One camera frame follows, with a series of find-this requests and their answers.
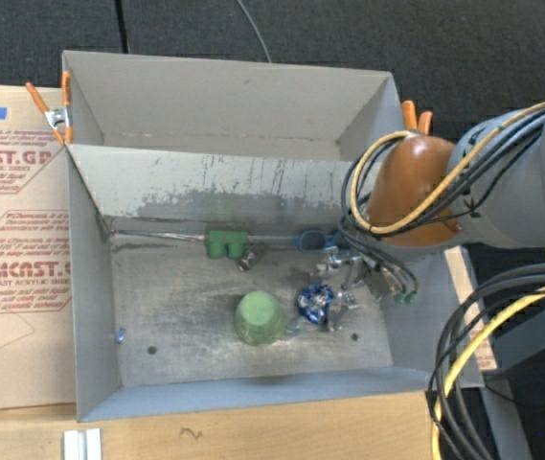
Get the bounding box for green toy building block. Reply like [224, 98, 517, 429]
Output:
[204, 229, 249, 260]

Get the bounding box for small dark shiny object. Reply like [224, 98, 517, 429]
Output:
[237, 249, 260, 272]

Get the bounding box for blue sunglasses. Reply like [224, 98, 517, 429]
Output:
[293, 228, 345, 253]

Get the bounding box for brown cardboard board, red print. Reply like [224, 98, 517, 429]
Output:
[0, 82, 78, 412]

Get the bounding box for crumpled blue foil packet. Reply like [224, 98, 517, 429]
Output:
[296, 284, 335, 325]

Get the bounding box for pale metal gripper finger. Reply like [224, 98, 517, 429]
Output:
[313, 249, 364, 277]
[327, 289, 362, 333]

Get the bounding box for green plastic cup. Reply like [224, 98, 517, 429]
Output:
[232, 289, 288, 348]

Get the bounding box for grey metal bin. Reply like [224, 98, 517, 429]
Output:
[60, 49, 485, 424]

